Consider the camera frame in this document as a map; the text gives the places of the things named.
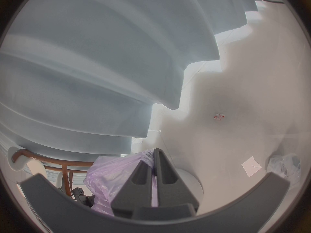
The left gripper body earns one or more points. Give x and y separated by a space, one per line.
88 201

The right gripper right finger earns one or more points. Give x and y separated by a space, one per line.
179 193

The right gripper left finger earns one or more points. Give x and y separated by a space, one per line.
126 198

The purple plastic bag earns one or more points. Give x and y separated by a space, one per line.
109 176

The white trash bin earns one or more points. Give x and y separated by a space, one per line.
192 186

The white cushioned wooden chair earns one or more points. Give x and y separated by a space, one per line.
65 178

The small red scrap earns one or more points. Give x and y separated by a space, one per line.
219 116

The crumpled white plastic wrapper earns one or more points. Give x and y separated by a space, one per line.
284 166

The pale blue curtain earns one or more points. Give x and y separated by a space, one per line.
97 57

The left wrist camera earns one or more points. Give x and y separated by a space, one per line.
77 193

